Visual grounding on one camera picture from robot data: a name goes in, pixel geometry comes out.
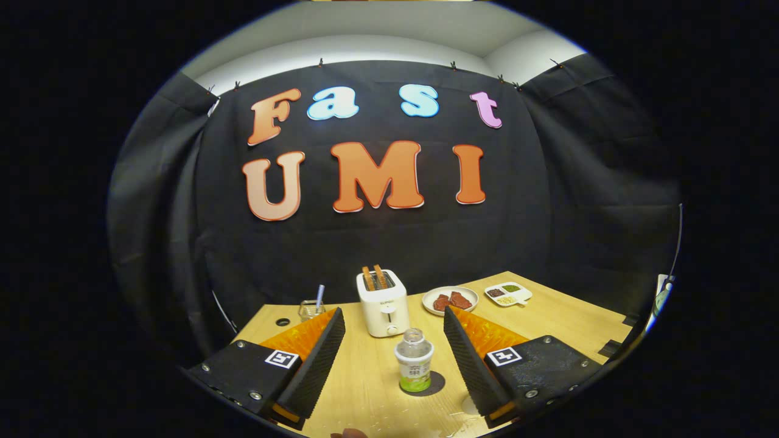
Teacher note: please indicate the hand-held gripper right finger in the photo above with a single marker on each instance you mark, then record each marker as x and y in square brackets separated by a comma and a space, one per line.
[475, 371]

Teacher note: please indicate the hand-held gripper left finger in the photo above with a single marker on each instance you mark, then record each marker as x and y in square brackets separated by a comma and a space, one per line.
[316, 365]

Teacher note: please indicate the white cup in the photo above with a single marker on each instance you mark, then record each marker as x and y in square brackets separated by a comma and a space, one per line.
[470, 406]

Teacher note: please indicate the dark brown round coaster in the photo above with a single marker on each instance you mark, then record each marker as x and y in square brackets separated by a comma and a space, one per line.
[438, 383]

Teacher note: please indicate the clear plastic juice bottle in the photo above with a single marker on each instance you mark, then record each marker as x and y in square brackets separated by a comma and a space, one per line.
[415, 365]

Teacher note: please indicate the small clear glass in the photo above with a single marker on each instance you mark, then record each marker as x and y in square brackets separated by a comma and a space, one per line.
[310, 313]

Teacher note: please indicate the blue striped straw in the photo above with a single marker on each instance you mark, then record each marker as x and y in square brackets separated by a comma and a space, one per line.
[319, 295]

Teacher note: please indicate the red meat slice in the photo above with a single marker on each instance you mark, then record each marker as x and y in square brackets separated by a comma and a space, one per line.
[442, 303]
[461, 300]

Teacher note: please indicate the white round plate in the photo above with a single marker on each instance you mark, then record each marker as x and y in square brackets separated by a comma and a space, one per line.
[428, 306]

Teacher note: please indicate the white toaster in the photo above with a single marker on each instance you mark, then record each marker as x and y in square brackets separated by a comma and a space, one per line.
[383, 316]

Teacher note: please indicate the white divided condiment dish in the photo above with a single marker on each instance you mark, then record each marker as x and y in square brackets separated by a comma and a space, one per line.
[508, 295]

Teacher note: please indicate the wooden table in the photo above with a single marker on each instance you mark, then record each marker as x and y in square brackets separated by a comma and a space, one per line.
[548, 316]

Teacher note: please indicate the toast slice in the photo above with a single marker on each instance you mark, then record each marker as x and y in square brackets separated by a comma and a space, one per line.
[367, 278]
[380, 277]

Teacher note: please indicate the black backdrop cloth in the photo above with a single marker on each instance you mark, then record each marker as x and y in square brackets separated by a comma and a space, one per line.
[395, 243]

